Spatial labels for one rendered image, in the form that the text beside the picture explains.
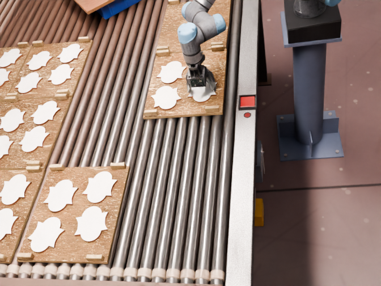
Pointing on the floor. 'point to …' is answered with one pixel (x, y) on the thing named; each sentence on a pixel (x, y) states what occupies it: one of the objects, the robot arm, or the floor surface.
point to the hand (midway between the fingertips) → (202, 89)
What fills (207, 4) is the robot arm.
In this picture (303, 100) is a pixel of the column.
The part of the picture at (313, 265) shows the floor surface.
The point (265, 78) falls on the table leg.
